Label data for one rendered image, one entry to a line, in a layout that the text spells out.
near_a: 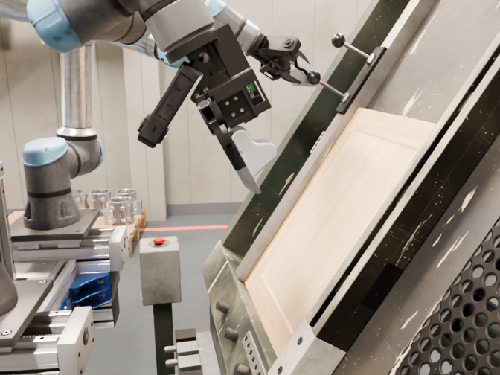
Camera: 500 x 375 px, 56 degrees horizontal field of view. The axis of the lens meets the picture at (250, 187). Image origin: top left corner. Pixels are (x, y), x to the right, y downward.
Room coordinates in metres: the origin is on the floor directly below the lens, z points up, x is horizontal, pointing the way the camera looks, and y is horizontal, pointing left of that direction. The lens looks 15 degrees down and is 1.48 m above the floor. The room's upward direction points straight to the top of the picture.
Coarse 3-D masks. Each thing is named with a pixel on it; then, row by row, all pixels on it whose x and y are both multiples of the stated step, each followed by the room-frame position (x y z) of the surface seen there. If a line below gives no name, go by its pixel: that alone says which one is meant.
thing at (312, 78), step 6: (312, 72) 1.27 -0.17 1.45; (318, 72) 1.27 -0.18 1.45; (312, 78) 1.26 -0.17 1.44; (318, 78) 1.27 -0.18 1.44; (312, 84) 1.27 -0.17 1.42; (324, 84) 1.27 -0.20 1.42; (330, 90) 1.27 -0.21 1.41; (336, 90) 1.27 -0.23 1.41; (342, 96) 1.26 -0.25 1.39; (348, 96) 1.26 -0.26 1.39; (342, 102) 1.27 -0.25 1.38
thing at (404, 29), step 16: (416, 0) 1.29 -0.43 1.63; (432, 0) 1.29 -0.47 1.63; (400, 16) 1.32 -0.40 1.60; (416, 16) 1.28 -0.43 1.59; (400, 32) 1.27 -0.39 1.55; (400, 48) 1.27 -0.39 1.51; (384, 64) 1.26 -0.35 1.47; (368, 80) 1.25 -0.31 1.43; (368, 96) 1.25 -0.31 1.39; (352, 112) 1.24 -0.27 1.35; (336, 128) 1.24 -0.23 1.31; (320, 144) 1.26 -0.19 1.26; (320, 160) 1.23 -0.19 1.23; (304, 176) 1.22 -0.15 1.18; (288, 192) 1.25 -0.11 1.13; (288, 208) 1.21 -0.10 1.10; (272, 224) 1.20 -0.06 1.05; (256, 240) 1.23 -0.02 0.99; (256, 256) 1.19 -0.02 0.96; (240, 272) 1.19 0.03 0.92
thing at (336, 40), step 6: (336, 36) 1.30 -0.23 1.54; (342, 36) 1.30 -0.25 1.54; (336, 42) 1.30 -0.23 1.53; (342, 42) 1.30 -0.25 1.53; (354, 48) 1.29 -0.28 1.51; (360, 54) 1.29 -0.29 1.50; (366, 54) 1.28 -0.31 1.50; (372, 54) 1.27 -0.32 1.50; (366, 60) 1.28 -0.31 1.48; (372, 60) 1.27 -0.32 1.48
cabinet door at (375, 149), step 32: (352, 128) 1.20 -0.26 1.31; (384, 128) 1.06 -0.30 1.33; (416, 128) 0.95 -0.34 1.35; (352, 160) 1.10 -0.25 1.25; (384, 160) 0.98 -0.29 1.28; (320, 192) 1.14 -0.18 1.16; (352, 192) 1.01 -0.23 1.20; (384, 192) 0.90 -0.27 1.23; (288, 224) 1.17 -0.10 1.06; (320, 224) 1.04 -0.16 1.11; (352, 224) 0.93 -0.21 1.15; (288, 256) 1.07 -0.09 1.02; (320, 256) 0.95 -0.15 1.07; (256, 288) 1.10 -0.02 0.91; (288, 288) 0.98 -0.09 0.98; (320, 288) 0.88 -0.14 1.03; (288, 320) 0.90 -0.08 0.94
